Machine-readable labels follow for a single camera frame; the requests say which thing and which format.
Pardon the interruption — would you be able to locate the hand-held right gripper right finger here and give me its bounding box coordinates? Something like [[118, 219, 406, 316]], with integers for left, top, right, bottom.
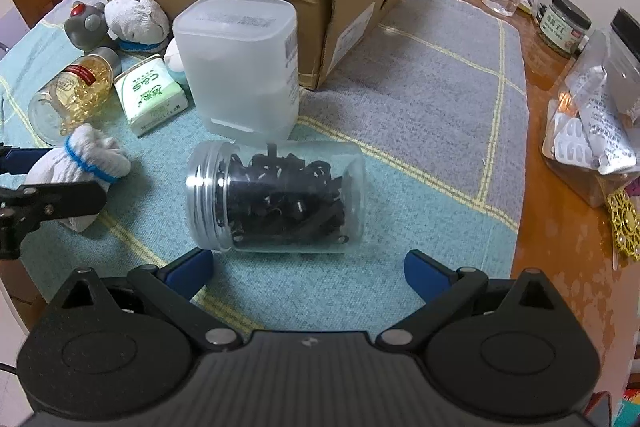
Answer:
[[375, 249, 582, 348]]

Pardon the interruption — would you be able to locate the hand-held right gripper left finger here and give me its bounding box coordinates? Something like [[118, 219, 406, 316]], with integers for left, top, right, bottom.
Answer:
[[47, 248, 246, 350]]

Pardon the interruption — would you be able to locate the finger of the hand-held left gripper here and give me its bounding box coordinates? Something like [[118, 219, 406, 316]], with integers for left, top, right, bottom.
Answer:
[[0, 181, 108, 260], [0, 146, 53, 176]]

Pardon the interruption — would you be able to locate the white sock roll blue stripe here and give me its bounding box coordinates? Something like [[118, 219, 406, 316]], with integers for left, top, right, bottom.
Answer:
[[104, 0, 171, 54], [24, 123, 132, 234]]

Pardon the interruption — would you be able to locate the clear bottle of yellow capsules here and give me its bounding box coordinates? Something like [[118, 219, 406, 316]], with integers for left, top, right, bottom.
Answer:
[[27, 47, 122, 146]]

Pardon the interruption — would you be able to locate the clear jar of black hair ties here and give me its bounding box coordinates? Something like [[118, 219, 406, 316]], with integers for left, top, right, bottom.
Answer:
[[186, 139, 366, 255]]

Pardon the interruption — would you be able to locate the green tissue pack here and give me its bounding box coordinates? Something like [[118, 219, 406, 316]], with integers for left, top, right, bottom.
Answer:
[[114, 56, 190, 138]]

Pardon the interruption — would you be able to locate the grey cat toy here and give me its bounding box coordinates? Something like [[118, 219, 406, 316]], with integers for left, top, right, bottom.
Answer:
[[64, 1, 110, 54]]

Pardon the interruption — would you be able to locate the light blue round figure toy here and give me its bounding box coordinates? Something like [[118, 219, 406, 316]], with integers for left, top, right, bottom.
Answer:
[[164, 36, 190, 86]]

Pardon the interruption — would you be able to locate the frosted plastic container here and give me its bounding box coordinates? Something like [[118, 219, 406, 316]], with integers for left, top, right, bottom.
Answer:
[[172, 0, 300, 141]]

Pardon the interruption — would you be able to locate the blue grey checked towel mat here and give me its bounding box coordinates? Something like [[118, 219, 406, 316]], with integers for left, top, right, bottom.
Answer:
[[0, 0, 528, 345]]

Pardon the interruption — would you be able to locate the gold ornament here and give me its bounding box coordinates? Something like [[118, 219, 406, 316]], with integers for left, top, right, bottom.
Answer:
[[606, 187, 640, 264]]

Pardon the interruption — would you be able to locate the plastic bag of medicine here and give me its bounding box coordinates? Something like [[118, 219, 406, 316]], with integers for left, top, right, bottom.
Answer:
[[542, 8, 640, 208]]

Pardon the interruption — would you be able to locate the dark jar with black lid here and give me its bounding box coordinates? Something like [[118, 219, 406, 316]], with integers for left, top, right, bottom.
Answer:
[[537, 0, 592, 58]]

